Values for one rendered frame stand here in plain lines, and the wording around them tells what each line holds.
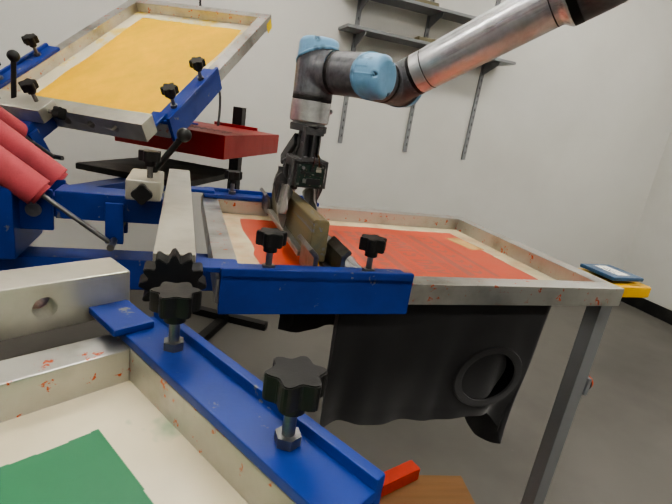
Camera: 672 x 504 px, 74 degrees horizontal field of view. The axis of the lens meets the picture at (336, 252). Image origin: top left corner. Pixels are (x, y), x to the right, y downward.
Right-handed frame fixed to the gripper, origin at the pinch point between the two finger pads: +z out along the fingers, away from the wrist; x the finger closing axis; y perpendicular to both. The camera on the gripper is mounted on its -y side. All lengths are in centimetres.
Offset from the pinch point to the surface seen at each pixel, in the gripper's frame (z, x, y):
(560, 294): 3, 45, 29
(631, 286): 5, 78, 18
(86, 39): -34, -56, -99
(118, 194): -3.2, -33.1, 2.6
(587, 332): 20, 76, 13
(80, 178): 34, -77, -200
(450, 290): 2.7, 21.0, 29.4
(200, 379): 1, -20, 55
